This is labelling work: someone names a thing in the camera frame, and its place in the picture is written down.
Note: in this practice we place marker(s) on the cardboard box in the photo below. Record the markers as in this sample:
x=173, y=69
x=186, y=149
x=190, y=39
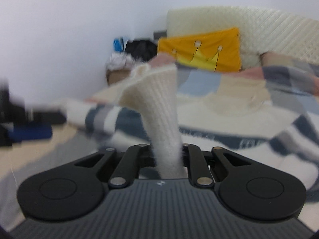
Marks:
x=116, y=76

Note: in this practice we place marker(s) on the grey wall socket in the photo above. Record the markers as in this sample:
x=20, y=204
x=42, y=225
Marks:
x=159, y=34

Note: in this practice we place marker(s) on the white crumpled cloth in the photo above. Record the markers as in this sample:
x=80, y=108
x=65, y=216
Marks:
x=119, y=61

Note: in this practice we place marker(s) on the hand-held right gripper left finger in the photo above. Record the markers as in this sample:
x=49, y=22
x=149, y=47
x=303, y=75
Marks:
x=139, y=156

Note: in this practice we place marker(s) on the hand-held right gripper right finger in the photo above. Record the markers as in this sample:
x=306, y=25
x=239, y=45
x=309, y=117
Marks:
x=193, y=156

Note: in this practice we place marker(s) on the blue packet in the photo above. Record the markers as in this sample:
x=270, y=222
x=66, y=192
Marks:
x=118, y=44

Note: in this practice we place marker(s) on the yellow crown pillow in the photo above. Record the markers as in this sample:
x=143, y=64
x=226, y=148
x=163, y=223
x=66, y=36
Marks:
x=206, y=49

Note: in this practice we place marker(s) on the cream quilted headboard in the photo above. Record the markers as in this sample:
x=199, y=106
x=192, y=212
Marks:
x=249, y=25

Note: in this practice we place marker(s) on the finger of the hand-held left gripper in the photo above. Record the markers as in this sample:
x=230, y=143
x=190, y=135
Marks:
x=47, y=117
x=32, y=133

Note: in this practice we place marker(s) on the cream striped knit sweater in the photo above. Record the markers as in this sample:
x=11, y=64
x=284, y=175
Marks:
x=159, y=109

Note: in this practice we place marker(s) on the plaid pastel blanket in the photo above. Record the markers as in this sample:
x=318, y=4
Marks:
x=224, y=84

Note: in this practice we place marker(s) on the fluffy cream pillow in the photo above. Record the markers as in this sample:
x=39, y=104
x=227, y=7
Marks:
x=250, y=59

